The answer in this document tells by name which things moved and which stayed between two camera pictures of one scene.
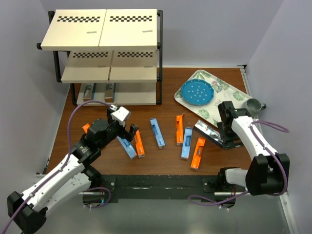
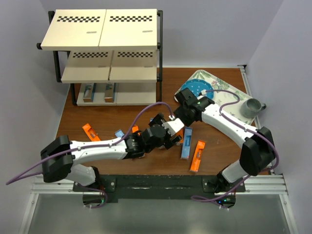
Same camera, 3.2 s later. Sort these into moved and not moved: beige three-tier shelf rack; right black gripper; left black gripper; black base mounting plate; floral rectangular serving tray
Moved: right black gripper; left black gripper
Not moved: beige three-tier shelf rack; floral rectangular serving tray; black base mounting plate
